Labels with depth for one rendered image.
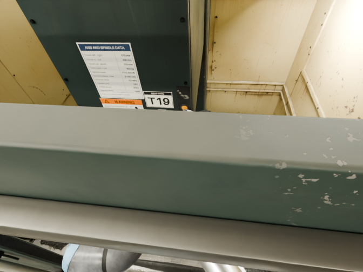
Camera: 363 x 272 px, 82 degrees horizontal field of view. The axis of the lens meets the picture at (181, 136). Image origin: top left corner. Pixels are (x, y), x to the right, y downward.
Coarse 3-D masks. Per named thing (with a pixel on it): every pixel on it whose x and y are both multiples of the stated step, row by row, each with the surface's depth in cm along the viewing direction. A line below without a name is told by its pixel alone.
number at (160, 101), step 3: (156, 96) 71; (159, 96) 70; (156, 99) 72; (159, 99) 71; (162, 99) 71; (165, 99) 71; (168, 99) 71; (156, 102) 73; (159, 102) 72; (162, 102) 72; (165, 102) 72; (168, 102) 72; (159, 105) 74; (162, 105) 73; (165, 105) 73; (168, 105) 73; (171, 105) 73
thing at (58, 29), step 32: (32, 0) 52; (64, 0) 51; (96, 0) 50; (128, 0) 49; (160, 0) 48; (192, 0) 51; (64, 32) 57; (96, 32) 56; (128, 32) 55; (160, 32) 54; (192, 32) 55; (64, 64) 65; (160, 64) 61; (192, 64) 61; (96, 96) 74; (192, 96) 70
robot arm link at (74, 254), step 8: (72, 248) 64; (80, 248) 64; (88, 248) 64; (96, 248) 64; (104, 248) 64; (64, 256) 63; (72, 256) 63; (80, 256) 63; (88, 256) 63; (96, 256) 63; (104, 256) 62; (64, 264) 63; (72, 264) 63; (80, 264) 63; (88, 264) 62; (96, 264) 62; (104, 264) 62
